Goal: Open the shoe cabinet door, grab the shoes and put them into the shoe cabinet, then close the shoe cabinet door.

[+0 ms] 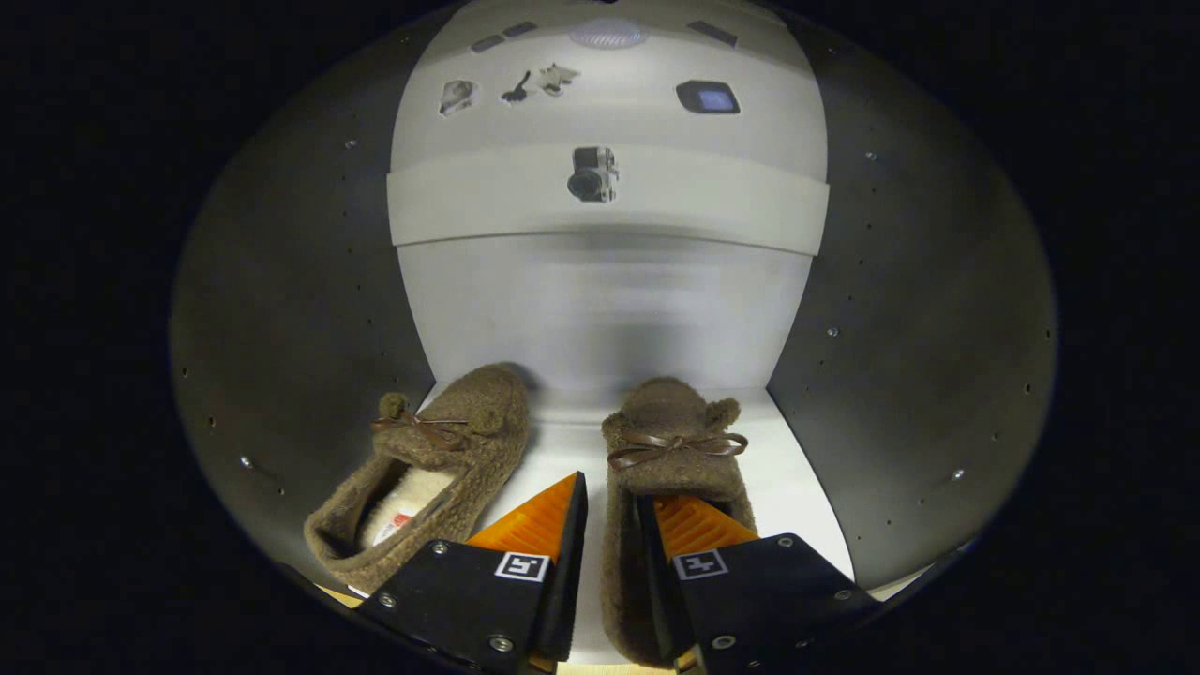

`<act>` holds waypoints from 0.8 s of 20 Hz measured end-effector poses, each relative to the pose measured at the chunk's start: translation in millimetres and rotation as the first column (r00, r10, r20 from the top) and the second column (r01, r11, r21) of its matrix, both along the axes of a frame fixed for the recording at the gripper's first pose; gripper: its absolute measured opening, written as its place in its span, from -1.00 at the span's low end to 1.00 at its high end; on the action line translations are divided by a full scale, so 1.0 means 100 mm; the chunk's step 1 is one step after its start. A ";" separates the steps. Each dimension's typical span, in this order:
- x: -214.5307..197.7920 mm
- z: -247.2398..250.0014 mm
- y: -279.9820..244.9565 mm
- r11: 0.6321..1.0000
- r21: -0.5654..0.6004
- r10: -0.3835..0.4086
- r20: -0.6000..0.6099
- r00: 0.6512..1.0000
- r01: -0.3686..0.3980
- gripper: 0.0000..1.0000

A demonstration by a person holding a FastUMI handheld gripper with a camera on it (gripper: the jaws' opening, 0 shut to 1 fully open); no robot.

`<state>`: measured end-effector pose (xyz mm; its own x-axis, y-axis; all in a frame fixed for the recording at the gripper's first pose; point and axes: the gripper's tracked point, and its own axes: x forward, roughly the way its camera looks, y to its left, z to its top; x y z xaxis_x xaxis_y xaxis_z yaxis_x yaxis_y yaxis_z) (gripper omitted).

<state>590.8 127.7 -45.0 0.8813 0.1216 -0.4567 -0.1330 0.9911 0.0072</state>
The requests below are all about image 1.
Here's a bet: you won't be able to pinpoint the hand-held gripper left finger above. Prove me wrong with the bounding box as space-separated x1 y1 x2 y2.
361 472 590 675

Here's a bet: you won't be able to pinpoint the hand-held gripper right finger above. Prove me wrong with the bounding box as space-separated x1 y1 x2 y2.
637 495 882 675

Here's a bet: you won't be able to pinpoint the brown fuzzy slipper shoe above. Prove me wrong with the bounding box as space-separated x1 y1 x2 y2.
600 377 758 668
303 363 532 596

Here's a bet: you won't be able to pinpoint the dark grey shoe cabinet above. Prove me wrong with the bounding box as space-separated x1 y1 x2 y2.
169 0 1060 667

